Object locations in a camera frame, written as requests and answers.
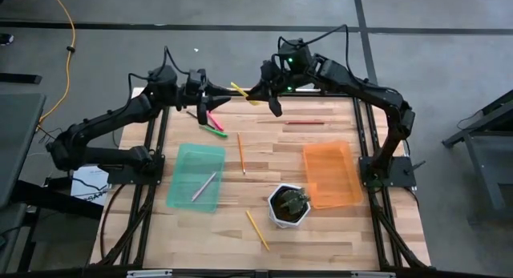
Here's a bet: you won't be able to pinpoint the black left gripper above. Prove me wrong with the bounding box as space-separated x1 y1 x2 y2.
178 87 233 127

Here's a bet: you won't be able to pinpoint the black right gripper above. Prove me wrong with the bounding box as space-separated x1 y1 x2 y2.
246 80 296 118

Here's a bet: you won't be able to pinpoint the pink pen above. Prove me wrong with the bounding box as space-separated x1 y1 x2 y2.
206 111 225 132

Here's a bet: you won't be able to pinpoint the yellow pen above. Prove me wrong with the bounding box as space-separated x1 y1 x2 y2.
230 81 261 107

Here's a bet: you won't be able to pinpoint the green pen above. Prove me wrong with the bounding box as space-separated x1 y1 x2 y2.
199 124 229 139

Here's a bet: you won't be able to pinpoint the orange pencil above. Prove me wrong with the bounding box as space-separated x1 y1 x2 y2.
236 131 247 175

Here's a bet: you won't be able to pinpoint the lilac pen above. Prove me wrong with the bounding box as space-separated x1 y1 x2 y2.
190 171 218 203

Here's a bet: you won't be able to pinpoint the yellow pencil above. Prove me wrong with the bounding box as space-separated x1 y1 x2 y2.
244 209 271 252

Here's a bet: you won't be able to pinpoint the dark blue pen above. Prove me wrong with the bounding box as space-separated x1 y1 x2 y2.
185 110 217 131

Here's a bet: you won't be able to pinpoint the green translucent plastic tray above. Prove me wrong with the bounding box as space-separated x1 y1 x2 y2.
165 142 227 214

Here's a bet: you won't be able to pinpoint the black floor tape strip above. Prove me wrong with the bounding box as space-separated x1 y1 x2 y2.
0 20 513 35
351 0 378 87

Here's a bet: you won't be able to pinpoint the orange translucent plastic tray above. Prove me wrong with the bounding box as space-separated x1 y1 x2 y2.
301 139 365 211

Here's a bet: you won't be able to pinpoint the green potted plant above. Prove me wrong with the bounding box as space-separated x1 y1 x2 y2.
278 187 312 216

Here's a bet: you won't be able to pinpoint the white faceted plant pot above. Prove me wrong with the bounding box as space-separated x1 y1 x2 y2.
266 183 312 230

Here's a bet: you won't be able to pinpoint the white paper sheet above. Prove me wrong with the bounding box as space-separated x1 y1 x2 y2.
71 165 111 207

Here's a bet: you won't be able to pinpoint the black support beam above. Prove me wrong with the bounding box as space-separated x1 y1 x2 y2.
10 179 104 221

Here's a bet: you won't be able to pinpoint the black flat bar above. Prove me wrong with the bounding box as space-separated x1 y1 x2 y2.
0 72 42 86

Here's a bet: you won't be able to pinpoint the dark grey desk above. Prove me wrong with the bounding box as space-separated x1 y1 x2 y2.
0 92 46 210

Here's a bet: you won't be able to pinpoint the dark grey metal stand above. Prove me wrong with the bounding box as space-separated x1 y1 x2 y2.
442 88 513 225

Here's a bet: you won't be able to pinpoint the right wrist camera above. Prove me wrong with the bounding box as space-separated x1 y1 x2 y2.
259 59 279 83

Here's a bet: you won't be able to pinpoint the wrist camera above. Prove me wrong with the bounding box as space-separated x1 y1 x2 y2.
187 68 208 95
259 59 279 83

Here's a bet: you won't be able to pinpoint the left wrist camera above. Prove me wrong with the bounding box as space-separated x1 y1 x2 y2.
187 68 208 95

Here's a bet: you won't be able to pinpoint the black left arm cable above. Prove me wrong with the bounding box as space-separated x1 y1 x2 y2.
127 45 192 111

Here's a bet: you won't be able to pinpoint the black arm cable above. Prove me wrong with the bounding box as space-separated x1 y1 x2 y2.
278 23 402 95
127 45 192 111

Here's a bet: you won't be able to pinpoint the black aluminium table frame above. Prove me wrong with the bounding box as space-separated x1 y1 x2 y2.
0 89 513 278

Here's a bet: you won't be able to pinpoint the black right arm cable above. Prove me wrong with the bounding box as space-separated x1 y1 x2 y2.
278 23 402 95

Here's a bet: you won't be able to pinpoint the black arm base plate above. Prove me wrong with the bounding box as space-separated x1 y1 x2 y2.
358 155 418 189
106 153 166 187

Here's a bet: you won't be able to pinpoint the yellow extension cable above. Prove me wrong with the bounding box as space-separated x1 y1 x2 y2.
37 0 77 125

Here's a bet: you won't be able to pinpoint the silver metal bracket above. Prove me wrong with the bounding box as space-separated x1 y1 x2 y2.
126 269 174 278
350 271 397 278

